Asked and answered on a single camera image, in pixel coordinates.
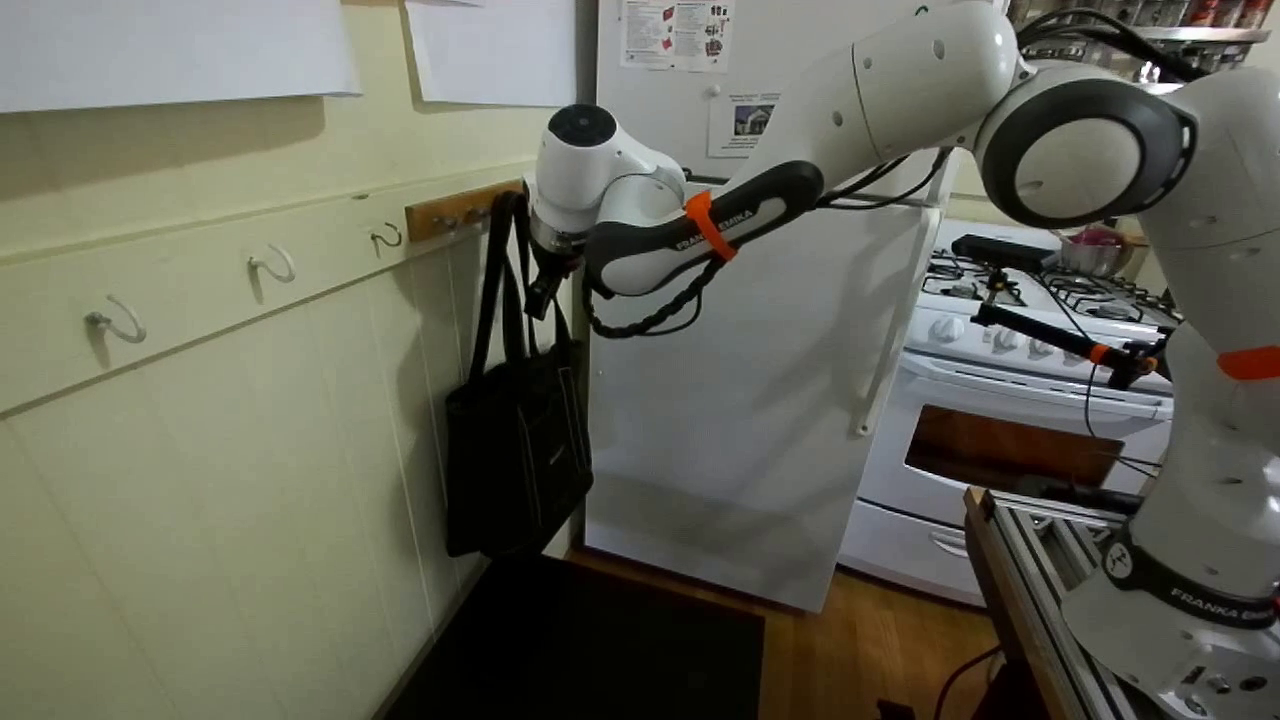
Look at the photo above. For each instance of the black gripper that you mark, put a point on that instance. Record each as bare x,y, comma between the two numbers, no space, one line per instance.
553,273

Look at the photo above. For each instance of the black tote bag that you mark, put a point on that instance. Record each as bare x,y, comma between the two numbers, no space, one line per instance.
513,453

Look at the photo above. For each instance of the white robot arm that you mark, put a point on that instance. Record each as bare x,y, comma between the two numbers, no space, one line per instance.
933,64

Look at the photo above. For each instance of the orange tape strip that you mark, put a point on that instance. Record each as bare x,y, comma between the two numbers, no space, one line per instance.
1253,360
710,226

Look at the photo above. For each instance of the small photo magnet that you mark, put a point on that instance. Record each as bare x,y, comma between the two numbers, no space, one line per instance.
755,119

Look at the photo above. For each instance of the printed sheet with pictures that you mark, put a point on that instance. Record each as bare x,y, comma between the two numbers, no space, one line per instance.
682,28

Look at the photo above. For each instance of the black square side table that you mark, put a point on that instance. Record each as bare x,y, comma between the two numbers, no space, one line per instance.
585,655

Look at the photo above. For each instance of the white gas stove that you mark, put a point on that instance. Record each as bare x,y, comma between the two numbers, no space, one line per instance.
960,381

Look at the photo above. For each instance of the aluminium robot cart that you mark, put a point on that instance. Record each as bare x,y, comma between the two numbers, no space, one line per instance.
1043,586

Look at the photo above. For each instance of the wooden peg rail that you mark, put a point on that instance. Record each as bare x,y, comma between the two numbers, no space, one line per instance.
447,215

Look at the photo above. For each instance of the small white wall paper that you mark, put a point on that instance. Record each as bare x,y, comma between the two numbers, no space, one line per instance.
492,46

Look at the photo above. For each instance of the large white wall paper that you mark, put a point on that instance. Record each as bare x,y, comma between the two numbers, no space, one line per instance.
173,46

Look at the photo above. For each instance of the black stereo camera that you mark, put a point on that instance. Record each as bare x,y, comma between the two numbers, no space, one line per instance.
1005,248

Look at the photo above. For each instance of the black camera stand rod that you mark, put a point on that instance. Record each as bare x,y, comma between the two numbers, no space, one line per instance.
1052,336

